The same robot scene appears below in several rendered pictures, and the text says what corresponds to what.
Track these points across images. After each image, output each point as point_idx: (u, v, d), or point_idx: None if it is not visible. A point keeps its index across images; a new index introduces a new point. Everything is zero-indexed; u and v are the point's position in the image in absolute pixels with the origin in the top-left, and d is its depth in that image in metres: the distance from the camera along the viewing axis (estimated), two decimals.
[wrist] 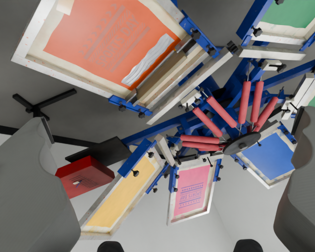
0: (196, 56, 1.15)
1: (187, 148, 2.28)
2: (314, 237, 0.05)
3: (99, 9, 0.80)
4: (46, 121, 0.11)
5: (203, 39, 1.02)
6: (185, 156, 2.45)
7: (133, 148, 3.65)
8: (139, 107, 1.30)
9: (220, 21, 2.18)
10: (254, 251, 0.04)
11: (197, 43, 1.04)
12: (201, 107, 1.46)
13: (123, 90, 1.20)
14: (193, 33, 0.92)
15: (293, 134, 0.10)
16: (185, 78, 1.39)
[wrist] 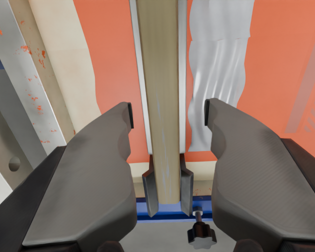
0: None
1: None
2: (246, 219, 0.05)
3: None
4: (131, 106, 0.12)
5: (143, 213, 0.37)
6: None
7: None
8: None
9: (11, 96, 1.35)
10: (254, 251, 0.04)
11: (141, 199, 0.36)
12: None
13: None
14: (214, 236, 0.32)
15: (206, 125, 0.11)
16: None
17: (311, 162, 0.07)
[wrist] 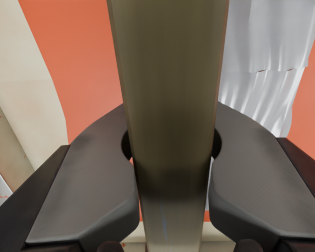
0: None
1: None
2: (243, 219, 0.05)
3: None
4: None
5: None
6: None
7: None
8: None
9: None
10: (254, 251, 0.04)
11: None
12: None
13: None
14: None
15: None
16: None
17: (306, 161, 0.07)
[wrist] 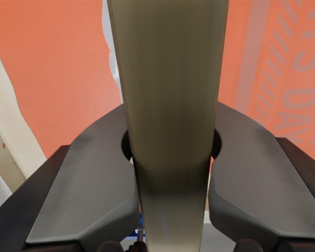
0: (20, 181, 0.34)
1: None
2: (243, 219, 0.05)
3: None
4: None
5: None
6: None
7: None
8: None
9: None
10: (254, 251, 0.04)
11: None
12: None
13: None
14: None
15: None
16: None
17: (306, 161, 0.07)
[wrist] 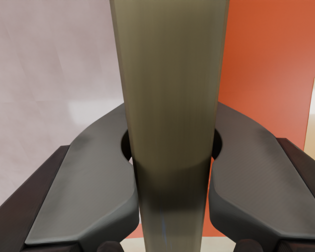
0: None
1: None
2: (243, 220, 0.05)
3: None
4: None
5: None
6: None
7: None
8: None
9: None
10: (254, 251, 0.04)
11: None
12: None
13: None
14: None
15: None
16: None
17: (306, 161, 0.07)
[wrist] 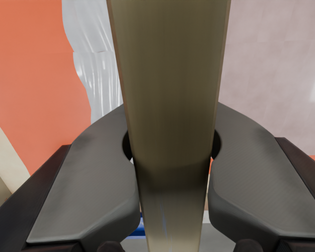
0: None
1: None
2: (243, 219, 0.05)
3: None
4: None
5: None
6: None
7: None
8: None
9: None
10: (254, 251, 0.04)
11: None
12: None
13: None
14: None
15: None
16: None
17: (305, 161, 0.07)
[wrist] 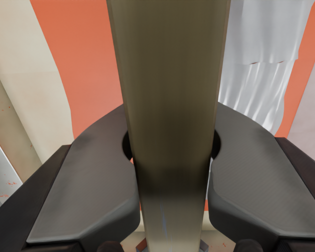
0: None
1: None
2: (243, 219, 0.05)
3: None
4: None
5: None
6: None
7: None
8: None
9: None
10: (254, 251, 0.04)
11: None
12: None
13: None
14: None
15: None
16: None
17: (305, 161, 0.07)
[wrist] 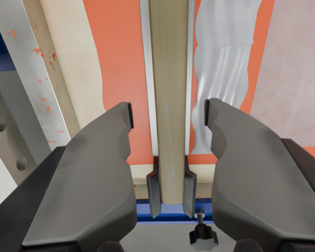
0: None
1: None
2: (246, 219, 0.05)
3: None
4: (131, 106, 0.12)
5: (145, 214, 0.38)
6: None
7: None
8: None
9: (13, 98, 1.36)
10: (254, 251, 0.04)
11: (143, 200, 0.37)
12: None
13: None
14: (215, 238, 0.32)
15: (206, 125, 0.11)
16: None
17: (311, 162, 0.07)
